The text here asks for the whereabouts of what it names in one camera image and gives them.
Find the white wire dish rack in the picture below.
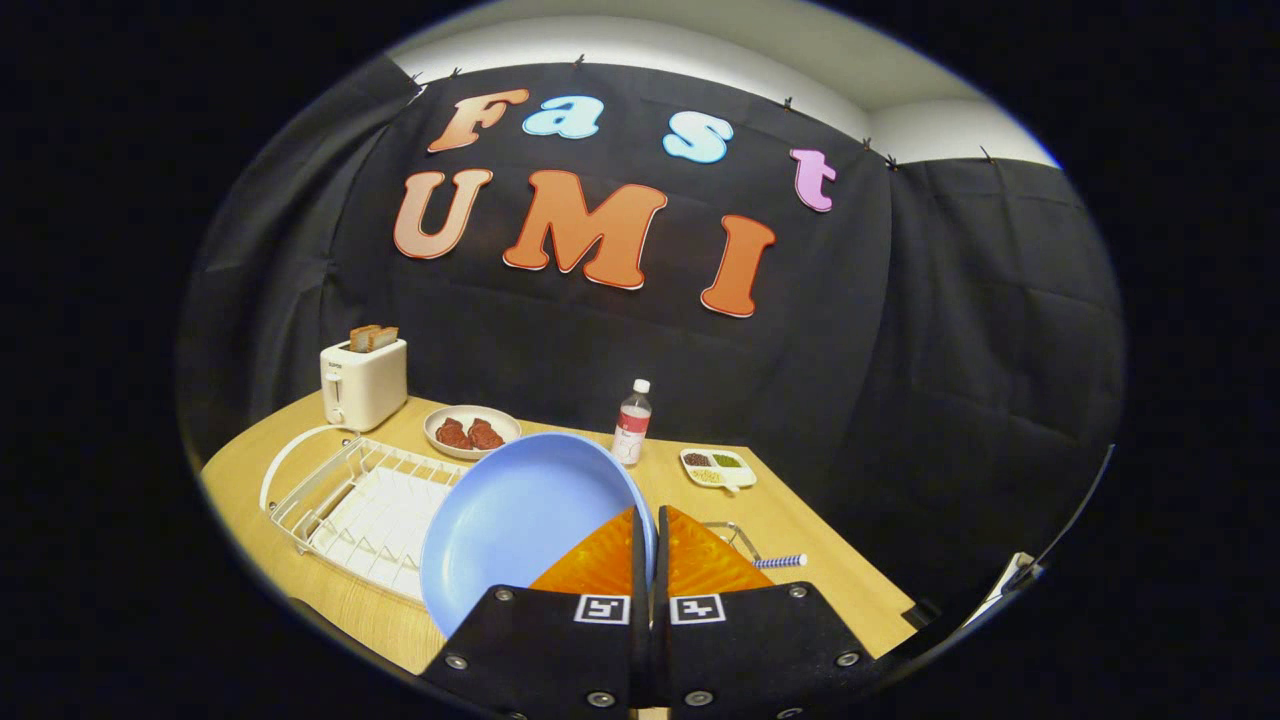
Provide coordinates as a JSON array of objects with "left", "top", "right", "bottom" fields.
[{"left": 260, "top": 425, "right": 471, "bottom": 604}]

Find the black backdrop cloth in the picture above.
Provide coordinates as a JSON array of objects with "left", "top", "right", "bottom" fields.
[{"left": 175, "top": 55, "right": 1126, "bottom": 641}]

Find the thin grey pole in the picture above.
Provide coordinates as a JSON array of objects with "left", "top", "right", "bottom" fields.
[{"left": 1005, "top": 443, "right": 1116, "bottom": 591}]

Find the white round plate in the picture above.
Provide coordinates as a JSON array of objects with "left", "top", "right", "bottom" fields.
[{"left": 423, "top": 404, "right": 522, "bottom": 461}]

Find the white board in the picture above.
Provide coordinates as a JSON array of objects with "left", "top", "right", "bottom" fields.
[{"left": 975, "top": 552, "right": 1046, "bottom": 621}]

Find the metal wire basket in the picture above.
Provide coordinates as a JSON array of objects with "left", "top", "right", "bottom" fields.
[{"left": 700, "top": 520, "right": 766, "bottom": 567}]

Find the blue plate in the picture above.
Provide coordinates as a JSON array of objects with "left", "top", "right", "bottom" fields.
[{"left": 420, "top": 432, "right": 658, "bottom": 641}]

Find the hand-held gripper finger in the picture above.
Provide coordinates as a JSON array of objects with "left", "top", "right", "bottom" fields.
[
  {"left": 420, "top": 505, "right": 653, "bottom": 720},
  {"left": 655, "top": 505, "right": 876, "bottom": 720}
]

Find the clear bottle red label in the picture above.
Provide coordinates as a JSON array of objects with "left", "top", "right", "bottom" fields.
[{"left": 612, "top": 379, "right": 653, "bottom": 468}]

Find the cream toaster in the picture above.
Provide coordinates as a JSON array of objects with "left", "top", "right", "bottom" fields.
[{"left": 320, "top": 338, "right": 409, "bottom": 433}]

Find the white divided dish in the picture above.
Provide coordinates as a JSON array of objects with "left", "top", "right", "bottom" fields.
[{"left": 680, "top": 447, "right": 758, "bottom": 493}]

